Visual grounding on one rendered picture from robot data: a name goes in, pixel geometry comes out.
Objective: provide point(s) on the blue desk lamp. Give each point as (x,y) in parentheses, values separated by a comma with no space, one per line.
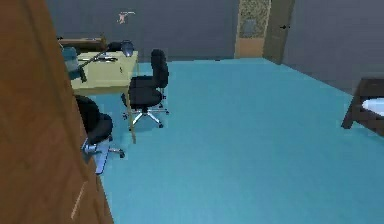
(126,47)

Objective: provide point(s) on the grey-brown room door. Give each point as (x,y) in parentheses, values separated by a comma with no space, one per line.
(278,30)

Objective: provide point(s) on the pale yellow desk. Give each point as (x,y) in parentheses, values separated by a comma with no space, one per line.
(103,73)

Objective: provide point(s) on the black flat object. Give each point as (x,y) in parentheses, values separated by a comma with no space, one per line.
(101,59)

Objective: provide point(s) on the black office chair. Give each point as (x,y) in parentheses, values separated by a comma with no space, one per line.
(95,123)
(148,90)

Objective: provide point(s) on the dark wooden bed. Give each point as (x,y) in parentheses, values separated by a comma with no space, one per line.
(366,106)

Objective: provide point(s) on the tennis racket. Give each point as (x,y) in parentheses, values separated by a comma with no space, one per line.
(87,65)

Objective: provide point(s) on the dark brown shelf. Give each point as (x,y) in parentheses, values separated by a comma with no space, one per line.
(81,42)

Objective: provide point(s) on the pink wall ornament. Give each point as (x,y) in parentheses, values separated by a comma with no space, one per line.
(123,17)

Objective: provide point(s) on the pale blue jar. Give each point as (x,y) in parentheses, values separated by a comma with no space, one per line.
(70,59)

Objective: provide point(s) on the brown wooden cupboard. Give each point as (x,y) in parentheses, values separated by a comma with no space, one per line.
(36,116)

